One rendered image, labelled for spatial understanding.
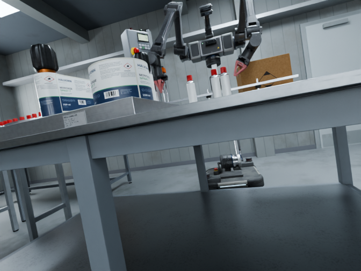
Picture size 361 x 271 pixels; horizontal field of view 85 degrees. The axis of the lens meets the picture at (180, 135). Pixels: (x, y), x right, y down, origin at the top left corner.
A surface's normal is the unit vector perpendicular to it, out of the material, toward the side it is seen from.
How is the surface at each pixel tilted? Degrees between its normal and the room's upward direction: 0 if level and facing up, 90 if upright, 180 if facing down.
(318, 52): 90
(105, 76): 90
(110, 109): 90
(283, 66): 90
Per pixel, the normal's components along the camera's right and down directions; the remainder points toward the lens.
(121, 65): 0.30, 0.00
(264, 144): -0.20, 0.08
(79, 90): 0.90, -0.13
